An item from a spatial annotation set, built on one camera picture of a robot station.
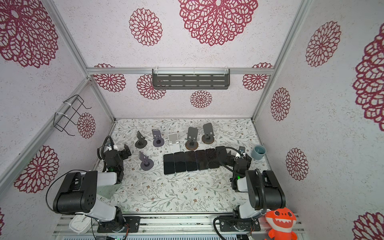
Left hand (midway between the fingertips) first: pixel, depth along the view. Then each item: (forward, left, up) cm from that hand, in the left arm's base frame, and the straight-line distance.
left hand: (118, 149), depth 92 cm
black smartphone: (-6, -31, -8) cm, 33 cm away
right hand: (-2, -75, 0) cm, 75 cm away
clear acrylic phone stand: (+8, -34, -7) cm, 36 cm away
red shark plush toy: (-40, -86, 0) cm, 95 cm away
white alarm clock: (-39, +8, -5) cm, 40 cm away
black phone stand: (+11, -10, -8) cm, 17 cm away
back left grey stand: (+12, -22, -8) cm, 26 cm away
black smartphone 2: (-5, -38, -8) cm, 39 cm away
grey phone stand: (-7, -18, -6) cm, 20 cm away
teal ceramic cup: (-1, -89, -4) cm, 89 cm away
